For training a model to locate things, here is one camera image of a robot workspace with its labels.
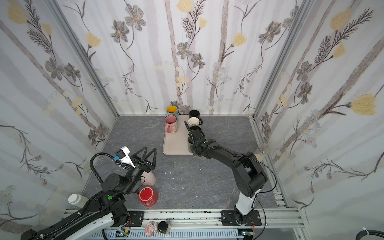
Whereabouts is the pink figurine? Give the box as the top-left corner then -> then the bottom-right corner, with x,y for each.
145,222 -> 158,237

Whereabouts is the white plastic bottle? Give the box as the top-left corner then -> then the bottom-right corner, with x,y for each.
68,194 -> 89,208

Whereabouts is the beige rectangular tray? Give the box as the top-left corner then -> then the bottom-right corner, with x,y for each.
163,115 -> 193,156

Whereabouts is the black round knob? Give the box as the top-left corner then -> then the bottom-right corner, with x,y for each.
157,221 -> 171,234

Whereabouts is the blue mug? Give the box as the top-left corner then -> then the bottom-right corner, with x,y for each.
166,106 -> 179,119

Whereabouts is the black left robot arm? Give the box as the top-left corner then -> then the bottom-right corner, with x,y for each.
21,147 -> 158,240

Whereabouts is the grey mug white inside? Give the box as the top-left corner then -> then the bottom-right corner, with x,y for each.
188,117 -> 203,127

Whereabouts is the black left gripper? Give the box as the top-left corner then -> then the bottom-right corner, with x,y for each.
119,146 -> 154,196

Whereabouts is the beige round sponge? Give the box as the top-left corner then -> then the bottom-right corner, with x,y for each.
255,154 -> 264,162

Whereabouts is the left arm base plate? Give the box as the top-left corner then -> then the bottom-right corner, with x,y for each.
118,211 -> 145,228

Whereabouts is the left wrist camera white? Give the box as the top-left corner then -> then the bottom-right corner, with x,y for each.
113,146 -> 136,169

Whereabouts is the aluminium rail frame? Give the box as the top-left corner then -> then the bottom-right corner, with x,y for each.
121,194 -> 310,240

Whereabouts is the red mug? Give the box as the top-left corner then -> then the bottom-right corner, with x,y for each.
139,187 -> 158,208

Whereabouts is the pale pink mug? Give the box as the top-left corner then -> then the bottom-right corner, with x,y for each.
141,171 -> 156,187

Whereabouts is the black and white mug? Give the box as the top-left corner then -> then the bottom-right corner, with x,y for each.
190,126 -> 202,136

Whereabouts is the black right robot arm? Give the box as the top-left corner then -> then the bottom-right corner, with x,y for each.
184,121 -> 277,226

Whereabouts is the pink glass mug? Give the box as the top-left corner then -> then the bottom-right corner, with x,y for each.
165,115 -> 178,134

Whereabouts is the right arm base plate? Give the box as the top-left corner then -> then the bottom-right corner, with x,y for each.
219,210 -> 262,227

